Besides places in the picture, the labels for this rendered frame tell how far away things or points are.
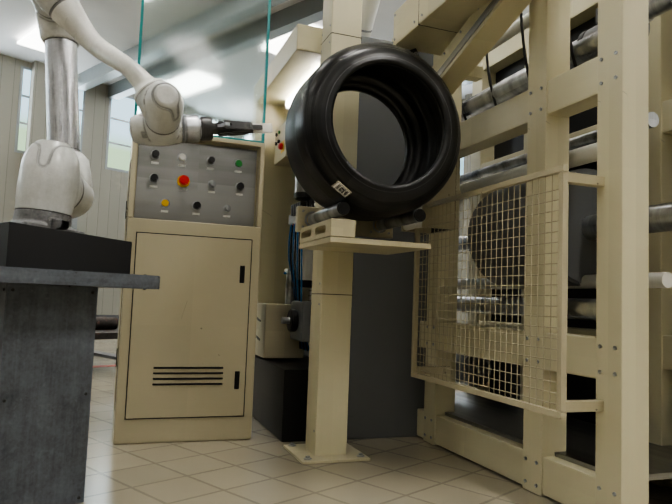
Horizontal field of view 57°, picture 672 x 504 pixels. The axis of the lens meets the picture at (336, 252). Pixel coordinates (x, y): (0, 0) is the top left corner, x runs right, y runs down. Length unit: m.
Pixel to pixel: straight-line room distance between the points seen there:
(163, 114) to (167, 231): 0.89
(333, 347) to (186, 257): 0.72
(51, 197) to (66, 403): 0.58
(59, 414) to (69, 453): 0.12
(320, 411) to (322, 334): 0.29
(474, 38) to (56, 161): 1.45
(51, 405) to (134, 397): 0.78
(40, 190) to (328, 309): 1.10
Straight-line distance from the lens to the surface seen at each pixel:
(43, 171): 1.95
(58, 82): 2.26
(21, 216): 1.96
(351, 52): 2.16
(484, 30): 2.36
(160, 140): 1.99
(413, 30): 2.53
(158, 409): 2.67
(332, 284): 2.40
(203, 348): 2.65
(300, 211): 2.35
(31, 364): 1.88
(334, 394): 2.44
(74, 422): 1.95
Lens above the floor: 0.60
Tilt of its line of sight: 4 degrees up
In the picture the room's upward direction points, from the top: 2 degrees clockwise
